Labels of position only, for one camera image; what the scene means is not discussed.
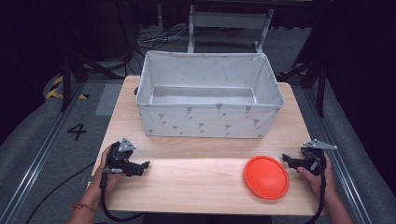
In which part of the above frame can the grey metal floor rail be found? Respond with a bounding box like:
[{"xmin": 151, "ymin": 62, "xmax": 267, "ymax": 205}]
[
  {"xmin": 0, "ymin": 81, "xmax": 86, "ymax": 224},
  {"xmin": 302, "ymin": 79, "xmax": 375, "ymax": 224}
]

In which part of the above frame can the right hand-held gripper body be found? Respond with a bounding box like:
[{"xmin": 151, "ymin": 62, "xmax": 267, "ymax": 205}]
[{"xmin": 300, "ymin": 138, "xmax": 338, "ymax": 177}]

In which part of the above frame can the bundle of floor cables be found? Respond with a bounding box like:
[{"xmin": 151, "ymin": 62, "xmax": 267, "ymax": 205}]
[{"xmin": 134, "ymin": 25, "xmax": 191, "ymax": 52}]

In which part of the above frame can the person's left hand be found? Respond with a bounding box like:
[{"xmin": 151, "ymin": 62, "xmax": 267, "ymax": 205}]
[{"xmin": 88, "ymin": 144, "xmax": 126, "ymax": 201}]

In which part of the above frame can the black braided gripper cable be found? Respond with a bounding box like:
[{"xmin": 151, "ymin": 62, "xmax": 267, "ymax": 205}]
[{"xmin": 310, "ymin": 155, "xmax": 329, "ymax": 224}]

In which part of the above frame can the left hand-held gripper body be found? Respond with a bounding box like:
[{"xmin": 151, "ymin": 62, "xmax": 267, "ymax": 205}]
[{"xmin": 105, "ymin": 137, "xmax": 138, "ymax": 175}]

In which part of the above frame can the thin black floor cable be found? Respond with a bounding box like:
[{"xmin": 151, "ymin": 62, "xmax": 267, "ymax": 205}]
[{"xmin": 23, "ymin": 160, "xmax": 97, "ymax": 224}]

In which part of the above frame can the orange round plate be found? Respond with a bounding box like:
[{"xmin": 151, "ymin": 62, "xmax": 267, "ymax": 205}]
[{"xmin": 244, "ymin": 155, "xmax": 290, "ymax": 201}]

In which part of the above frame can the red string bracelet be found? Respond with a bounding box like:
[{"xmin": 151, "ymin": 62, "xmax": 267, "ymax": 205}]
[{"xmin": 71, "ymin": 203, "xmax": 98, "ymax": 213}]

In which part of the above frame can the grey metal stand frame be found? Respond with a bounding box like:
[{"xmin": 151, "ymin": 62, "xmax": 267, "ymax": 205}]
[{"xmin": 187, "ymin": 4, "xmax": 275, "ymax": 54}]

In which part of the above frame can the yellow black hazard tape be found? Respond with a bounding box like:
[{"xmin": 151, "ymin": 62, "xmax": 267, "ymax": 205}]
[{"xmin": 45, "ymin": 75, "xmax": 90, "ymax": 101}]

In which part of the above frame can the black tripod stand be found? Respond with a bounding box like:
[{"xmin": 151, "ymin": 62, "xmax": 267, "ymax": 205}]
[
  {"xmin": 60, "ymin": 50, "xmax": 134, "ymax": 112},
  {"xmin": 276, "ymin": 57, "xmax": 329, "ymax": 119}
]

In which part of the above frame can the thick black gripper cable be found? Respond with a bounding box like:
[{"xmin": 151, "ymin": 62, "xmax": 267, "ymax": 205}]
[{"xmin": 98, "ymin": 167, "xmax": 145, "ymax": 223}]

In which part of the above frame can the person's right hand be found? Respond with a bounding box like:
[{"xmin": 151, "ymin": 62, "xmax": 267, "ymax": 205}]
[{"xmin": 296, "ymin": 151, "xmax": 340, "ymax": 203}]

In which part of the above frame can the white printed fabric storage box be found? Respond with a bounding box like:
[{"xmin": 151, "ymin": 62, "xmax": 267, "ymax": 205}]
[{"xmin": 135, "ymin": 50, "xmax": 286, "ymax": 139}]

